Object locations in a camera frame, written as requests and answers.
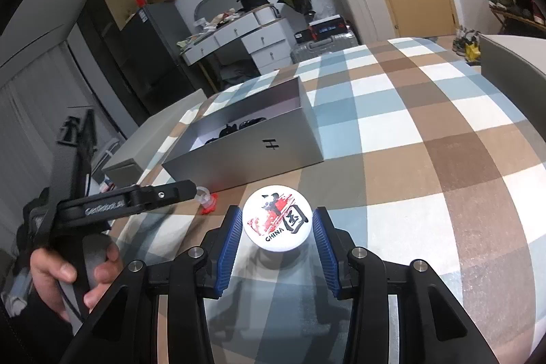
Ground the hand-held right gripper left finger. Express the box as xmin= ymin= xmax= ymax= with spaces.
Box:
xmin=60 ymin=205 xmax=244 ymax=364

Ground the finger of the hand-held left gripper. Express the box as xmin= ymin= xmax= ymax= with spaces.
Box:
xmin=145 ymin=180 xmax=199 ymax=208

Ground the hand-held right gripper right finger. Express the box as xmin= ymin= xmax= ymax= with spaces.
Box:
xmin=313 ymin=206 xmax=487 ymax=364

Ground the round white printed badge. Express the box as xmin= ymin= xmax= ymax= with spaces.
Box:
xmin=242 ymin=188 xmax=313 ymax=253

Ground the black curved hair clip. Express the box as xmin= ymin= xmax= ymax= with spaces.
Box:
xmin=204 ymin=124 xmax=240 ymax=147

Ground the grey rectangular box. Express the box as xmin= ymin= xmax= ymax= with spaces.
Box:
xmin=161 ymin=76 xmax=325 ymax=191

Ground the person's left forearm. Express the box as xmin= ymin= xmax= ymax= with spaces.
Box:
xmin=0 ymin=296 xmax=80 ymax=364

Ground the person's left hand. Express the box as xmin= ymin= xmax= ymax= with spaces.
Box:
xmin=29 ymin=240 xmax=123 ymax=324

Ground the grey box lid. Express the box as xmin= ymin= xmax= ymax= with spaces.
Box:
xmin=102 ymin=89 xmax=210 ymax=186

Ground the plaid blanket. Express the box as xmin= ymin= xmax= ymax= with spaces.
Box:
xmin=109 ymin=37 xmax=546 ymax=364

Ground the dark cloth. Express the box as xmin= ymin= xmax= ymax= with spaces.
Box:
xmin=221 ymin=62 xmax=259 ymax=90

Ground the black refrigerator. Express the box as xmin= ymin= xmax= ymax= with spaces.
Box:
xmin=79 ymin=1 xmax=195 ymax=118

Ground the white dressing table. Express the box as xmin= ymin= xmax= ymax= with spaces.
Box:
xmin=179 ymin=3 xmax=295 ymax=75

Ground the clutter of small toiletries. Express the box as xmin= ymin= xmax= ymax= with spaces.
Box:
xmin=177 ymin=8 xmax=240 ymax=47

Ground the large cardboard box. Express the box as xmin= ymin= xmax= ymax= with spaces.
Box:
xmin=98 ymin=0 xmax=140 ymax=30

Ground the arched mirror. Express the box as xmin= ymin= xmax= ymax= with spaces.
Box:
xmin=194 ymin=0 xmax=245 ymax=28

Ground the silver suitcase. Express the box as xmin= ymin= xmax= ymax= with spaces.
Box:
xmin=291 ymin=32 xmax=357 ymax=64

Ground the black box with red print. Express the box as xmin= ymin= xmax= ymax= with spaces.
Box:
xmin=308 ymin=16 xmax=349 ymax=41

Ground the dark wrapped flower bouquet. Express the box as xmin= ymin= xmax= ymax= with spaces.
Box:
xmin=277 ymin=0 xmax=317 ymax=24

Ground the white suitcase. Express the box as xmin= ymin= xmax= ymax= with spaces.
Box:
xmin=334 ymin=0 xmax=398 ymax=46

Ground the pair of floor shoes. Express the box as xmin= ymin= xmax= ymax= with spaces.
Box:
xmin=452 ymin=29 xmax=481 ymax=63

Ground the grey box at right edge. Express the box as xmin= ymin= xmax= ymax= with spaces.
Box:
xmin=480 ymin=33 xmax=546 ymax=94

